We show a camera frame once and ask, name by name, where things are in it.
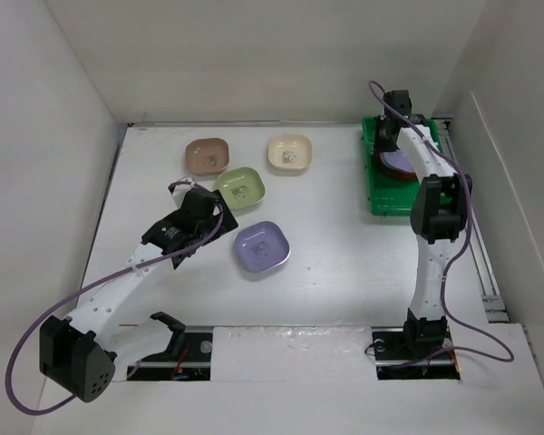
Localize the purple square plate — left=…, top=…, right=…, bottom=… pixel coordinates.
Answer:
left=233, top=221, right=291, bottom=273
left=380, top=150, right=414, bottom=174

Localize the green square plate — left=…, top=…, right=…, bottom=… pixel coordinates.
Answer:
left=214, top=167, right=266, bottom=210

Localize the red round plate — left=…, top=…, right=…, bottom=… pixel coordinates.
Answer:
left=374, top=152, right=417, bottom=180

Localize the brown square plate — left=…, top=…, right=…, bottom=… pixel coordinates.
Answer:
left=185, top=138, right=229, bottom=176

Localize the cream square plate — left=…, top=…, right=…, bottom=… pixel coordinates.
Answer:
left=267, top=134, right=313, bottom=171

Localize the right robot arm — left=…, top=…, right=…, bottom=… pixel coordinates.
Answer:
left=374, top=125, right=471, bottom=367

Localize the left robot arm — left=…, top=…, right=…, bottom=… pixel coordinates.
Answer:
left=39, top=187, right=238, bottom=402

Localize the green plastic bin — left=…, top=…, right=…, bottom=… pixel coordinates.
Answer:
left=362, top=117, right=456, bottom=217

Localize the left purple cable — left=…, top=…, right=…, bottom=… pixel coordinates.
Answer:
left=5, top=179, right=223, bottom=416

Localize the purple cable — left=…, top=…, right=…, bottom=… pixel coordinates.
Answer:
left=5, top=179, right=223, bottom=416
left=366, top=80, right=516, bottom=371

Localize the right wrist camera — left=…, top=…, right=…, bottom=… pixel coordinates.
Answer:
left=383, top=90, right=412, bottom=117

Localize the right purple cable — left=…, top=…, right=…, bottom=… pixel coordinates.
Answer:
left=366, top=80, right=516, bottom=371

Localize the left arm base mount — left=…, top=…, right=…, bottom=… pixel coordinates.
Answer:
left=127, top=330, right=213, bottom=382

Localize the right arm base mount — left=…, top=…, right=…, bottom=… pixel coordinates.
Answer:
left=364, top=327, right=461, bottom=381

